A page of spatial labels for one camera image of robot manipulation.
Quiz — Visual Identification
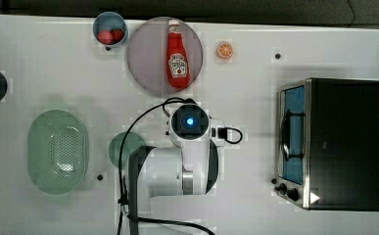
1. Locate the red ketchup bottle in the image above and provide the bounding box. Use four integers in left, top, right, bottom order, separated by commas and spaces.
166, 20, 190, 89

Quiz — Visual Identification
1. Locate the blue cup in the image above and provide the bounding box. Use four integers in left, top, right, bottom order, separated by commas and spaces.
92, 12, 128, 50

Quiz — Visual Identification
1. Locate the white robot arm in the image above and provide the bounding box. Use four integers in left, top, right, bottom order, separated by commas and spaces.
121, 104, 225, 235

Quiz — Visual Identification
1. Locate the orange slice toy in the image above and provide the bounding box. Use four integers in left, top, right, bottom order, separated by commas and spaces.
216, 42, 233, 59

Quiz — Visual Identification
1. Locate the green perforated colander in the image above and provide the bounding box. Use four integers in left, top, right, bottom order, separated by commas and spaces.
27, 110, 89, 195

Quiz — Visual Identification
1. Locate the grey round plate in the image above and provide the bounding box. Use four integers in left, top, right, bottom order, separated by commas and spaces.
126, 17, 204, 97

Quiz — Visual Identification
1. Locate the red toy strawberry small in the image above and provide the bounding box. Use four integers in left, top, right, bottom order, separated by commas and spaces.
111, 29, 124, 42

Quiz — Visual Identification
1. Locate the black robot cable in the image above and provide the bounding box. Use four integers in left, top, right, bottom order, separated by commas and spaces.
116, 97, 244, 235

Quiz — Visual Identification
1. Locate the green mug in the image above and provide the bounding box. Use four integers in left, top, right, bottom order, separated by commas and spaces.
108, 132, 146, 168

